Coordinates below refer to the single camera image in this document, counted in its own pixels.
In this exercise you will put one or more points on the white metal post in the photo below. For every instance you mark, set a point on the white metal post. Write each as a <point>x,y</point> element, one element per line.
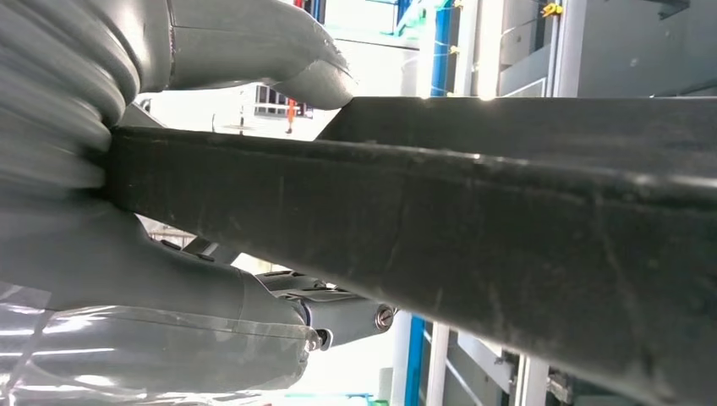
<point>465,56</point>

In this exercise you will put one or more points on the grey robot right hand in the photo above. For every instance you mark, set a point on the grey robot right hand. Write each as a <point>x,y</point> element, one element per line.
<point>140,280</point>

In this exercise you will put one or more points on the blue metal post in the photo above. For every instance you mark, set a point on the blue metal post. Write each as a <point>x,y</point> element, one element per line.
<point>441,56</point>

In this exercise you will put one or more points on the small yellow object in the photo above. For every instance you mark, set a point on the small yellow object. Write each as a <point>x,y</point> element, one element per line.
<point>552,9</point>

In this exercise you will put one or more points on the grey machine cabinet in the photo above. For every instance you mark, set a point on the grey machine cabinet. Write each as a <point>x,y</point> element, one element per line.
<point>644,50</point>

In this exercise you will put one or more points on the person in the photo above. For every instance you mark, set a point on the person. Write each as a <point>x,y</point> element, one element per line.
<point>291,109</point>

